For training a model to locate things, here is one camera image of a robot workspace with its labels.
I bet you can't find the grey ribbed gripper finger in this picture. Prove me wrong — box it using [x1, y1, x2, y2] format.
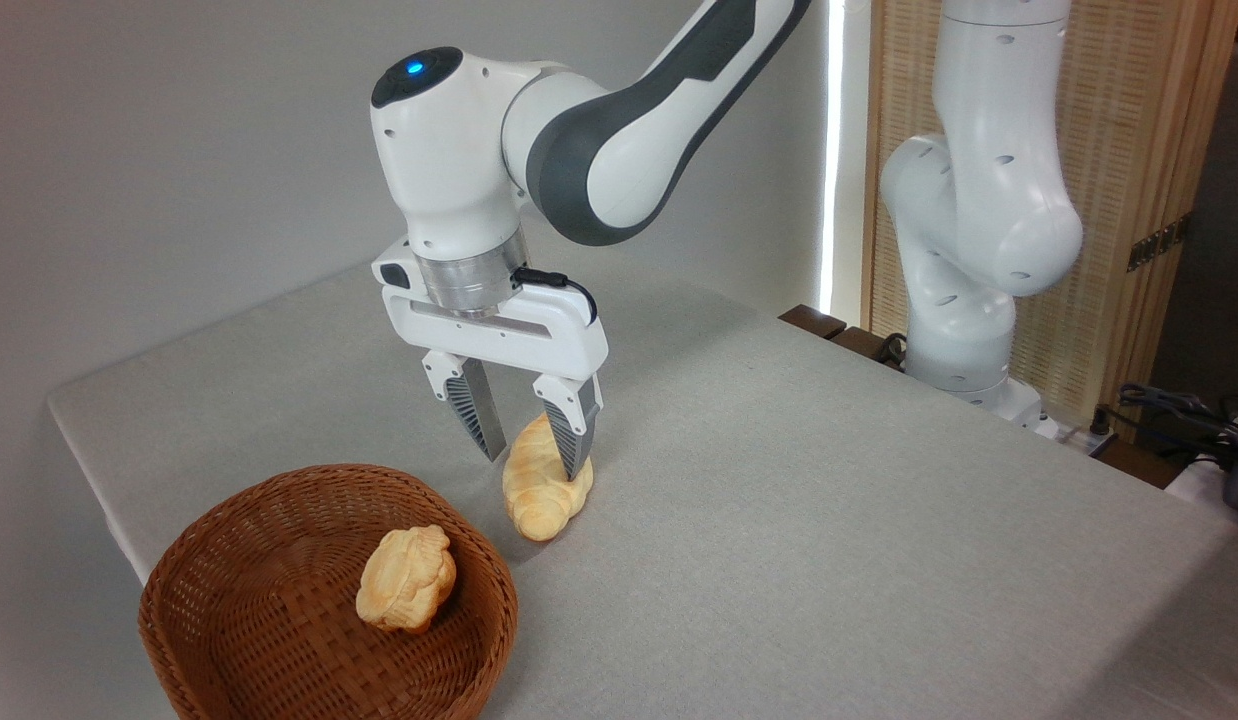
[421, 349, 508, 464]
[531, 372, 605, 483]

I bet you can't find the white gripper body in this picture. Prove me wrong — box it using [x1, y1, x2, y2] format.
[371, 236, 611, 384]

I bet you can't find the long twisted bread loaf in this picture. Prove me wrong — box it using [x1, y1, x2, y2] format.
[501, 414, 596, 544]

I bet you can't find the round knotted bread roll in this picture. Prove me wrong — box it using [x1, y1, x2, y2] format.
[355, 524, 459, 635]

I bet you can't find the brown woven wicker basket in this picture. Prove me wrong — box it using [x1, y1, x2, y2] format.
[137, 462, 520, 720]

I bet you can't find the grey tablecloth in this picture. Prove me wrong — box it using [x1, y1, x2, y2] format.
[45, 228, 1238, 720]

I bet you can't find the dark wooden base board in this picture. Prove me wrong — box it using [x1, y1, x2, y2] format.
[778, 304, 912, 373]

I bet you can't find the vertical white light strip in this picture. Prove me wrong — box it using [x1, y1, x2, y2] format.
[818, 0, 847, 317]

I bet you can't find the black screen hinge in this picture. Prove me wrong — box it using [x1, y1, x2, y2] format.
[1125, 212, 1193, 274]

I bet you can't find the woven wooden folding screen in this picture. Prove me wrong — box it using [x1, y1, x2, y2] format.
[861, 0, 1238, 443]

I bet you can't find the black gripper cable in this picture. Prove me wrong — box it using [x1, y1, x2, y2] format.
[511, 265, 600, 327]

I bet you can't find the bundle of dark cables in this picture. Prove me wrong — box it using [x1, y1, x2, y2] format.
[1117, 382, 1238, 473]

